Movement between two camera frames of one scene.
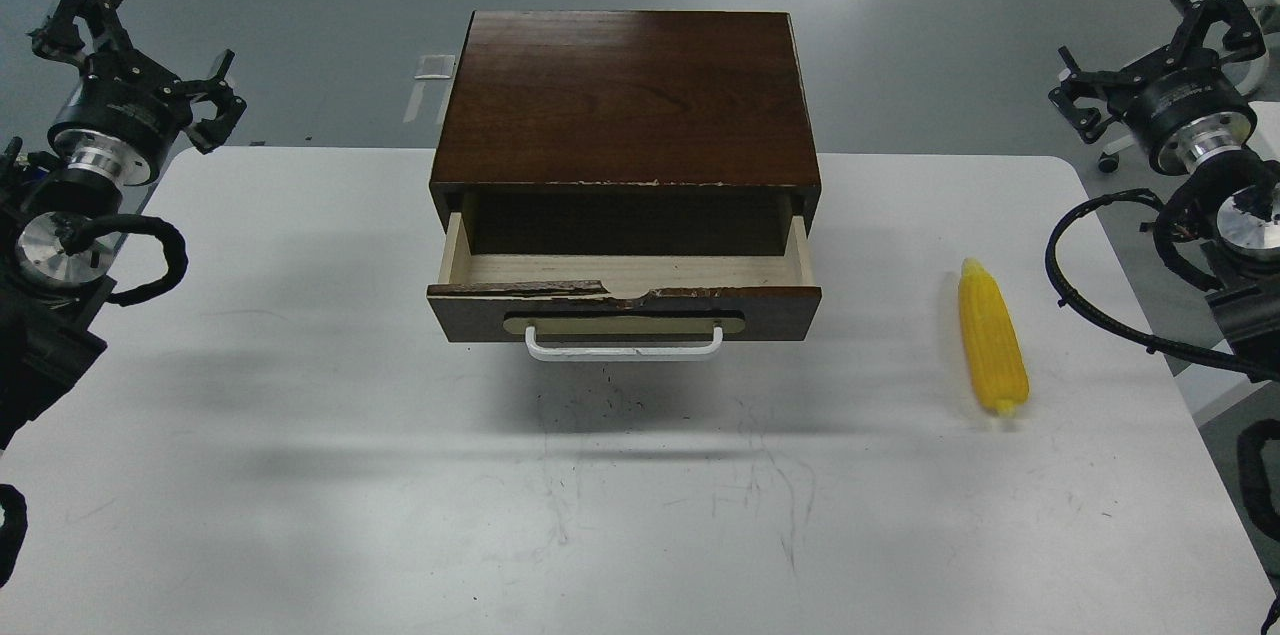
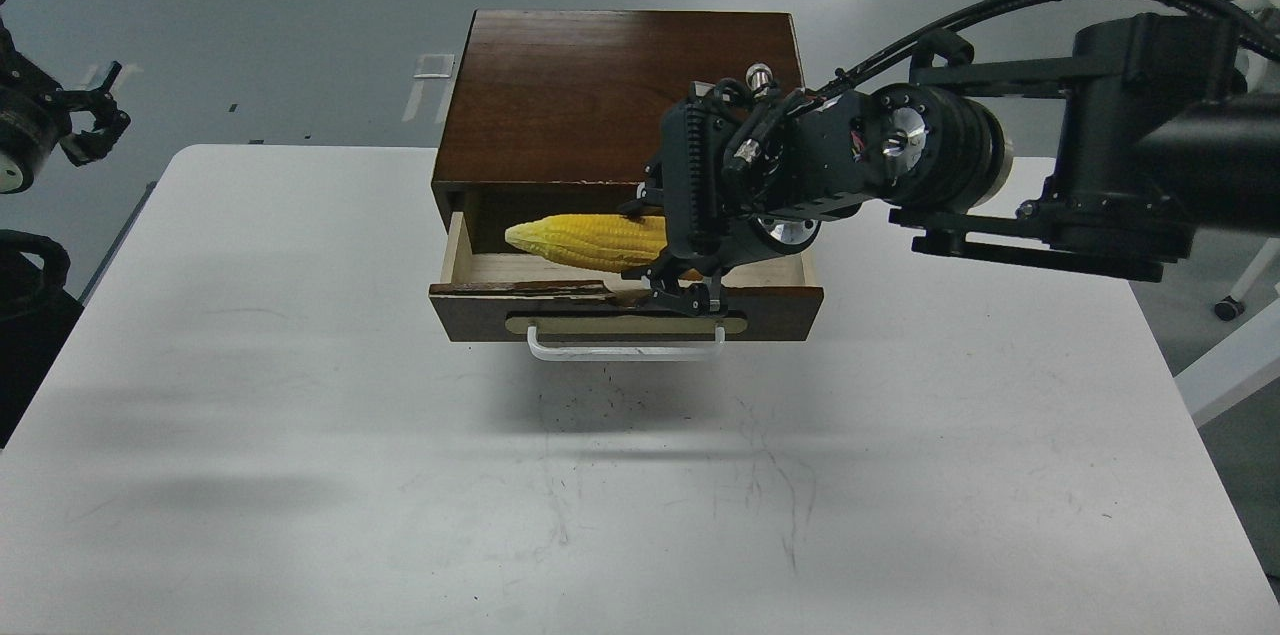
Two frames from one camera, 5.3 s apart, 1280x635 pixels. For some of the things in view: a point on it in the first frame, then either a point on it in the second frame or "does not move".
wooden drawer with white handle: [624, 307] does not move
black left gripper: [124, 111] -> [34, 114]
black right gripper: [1184, 106] -> [746, 165]
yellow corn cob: [995, 341] -> [600, 243]
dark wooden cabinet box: [627, 132] does not move
